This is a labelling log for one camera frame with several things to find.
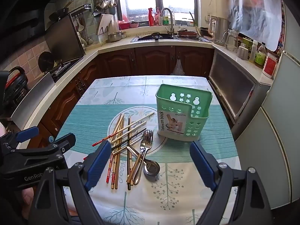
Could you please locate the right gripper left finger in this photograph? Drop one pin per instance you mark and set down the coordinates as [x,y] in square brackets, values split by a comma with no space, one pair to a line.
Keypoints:
[83,176]

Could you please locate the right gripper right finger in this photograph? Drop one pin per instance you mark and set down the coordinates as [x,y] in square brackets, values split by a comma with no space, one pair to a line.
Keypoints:
[216,176]

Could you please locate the red-tipped light chopstick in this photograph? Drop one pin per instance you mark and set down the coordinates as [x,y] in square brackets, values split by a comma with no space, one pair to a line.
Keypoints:
[136,124]

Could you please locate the steel spoon wooden handle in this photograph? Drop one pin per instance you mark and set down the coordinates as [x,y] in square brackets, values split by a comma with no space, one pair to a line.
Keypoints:
[135,167]

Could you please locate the black chopstick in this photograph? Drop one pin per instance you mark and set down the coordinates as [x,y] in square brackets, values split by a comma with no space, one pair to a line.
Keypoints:
[128,139]

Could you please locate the light bamboo chopstick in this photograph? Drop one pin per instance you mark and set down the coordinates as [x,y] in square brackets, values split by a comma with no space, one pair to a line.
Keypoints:
[130,131]

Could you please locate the person's left hand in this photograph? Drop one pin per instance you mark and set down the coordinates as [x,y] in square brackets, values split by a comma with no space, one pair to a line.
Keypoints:
[28,195]

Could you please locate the floral teal tablecloth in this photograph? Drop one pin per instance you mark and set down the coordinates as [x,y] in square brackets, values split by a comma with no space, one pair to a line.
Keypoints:
[153,179]

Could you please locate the steel ladle spoon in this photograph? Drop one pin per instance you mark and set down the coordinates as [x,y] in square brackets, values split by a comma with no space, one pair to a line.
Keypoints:
[150,168]

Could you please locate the green plastic utensil holder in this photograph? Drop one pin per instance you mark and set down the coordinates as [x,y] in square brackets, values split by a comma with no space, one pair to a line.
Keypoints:
[182,112]

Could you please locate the steel counter cabinet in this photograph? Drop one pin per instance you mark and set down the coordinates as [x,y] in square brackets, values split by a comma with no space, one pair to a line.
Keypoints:
[240,87]

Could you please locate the gas stove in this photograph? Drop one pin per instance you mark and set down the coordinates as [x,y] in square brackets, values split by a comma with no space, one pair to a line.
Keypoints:
[47,64]

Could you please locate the red label white jar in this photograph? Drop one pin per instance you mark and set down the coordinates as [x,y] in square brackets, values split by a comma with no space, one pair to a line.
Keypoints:
[269,65]

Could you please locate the green label bottle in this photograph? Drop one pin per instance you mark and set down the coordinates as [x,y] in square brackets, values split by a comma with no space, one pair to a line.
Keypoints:
[260,56]

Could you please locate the glass pitcher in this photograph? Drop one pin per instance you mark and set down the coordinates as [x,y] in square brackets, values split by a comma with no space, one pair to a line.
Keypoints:
[231,42]

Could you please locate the small steel pot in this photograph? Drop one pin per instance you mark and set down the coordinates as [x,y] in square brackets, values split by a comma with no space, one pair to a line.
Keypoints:
[114,37]

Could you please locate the steel electric kettle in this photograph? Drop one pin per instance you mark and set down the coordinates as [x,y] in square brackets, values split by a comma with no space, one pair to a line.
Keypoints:
[217,29]

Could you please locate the red spray bottle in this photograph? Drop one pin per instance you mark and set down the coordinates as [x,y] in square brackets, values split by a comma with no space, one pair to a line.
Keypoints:
[150,17]

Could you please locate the translucent plastic curtain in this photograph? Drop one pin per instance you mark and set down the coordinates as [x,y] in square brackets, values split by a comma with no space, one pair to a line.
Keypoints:
[260,20]

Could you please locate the black range hood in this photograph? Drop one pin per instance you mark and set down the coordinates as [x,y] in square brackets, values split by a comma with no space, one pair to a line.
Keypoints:
[21,22]

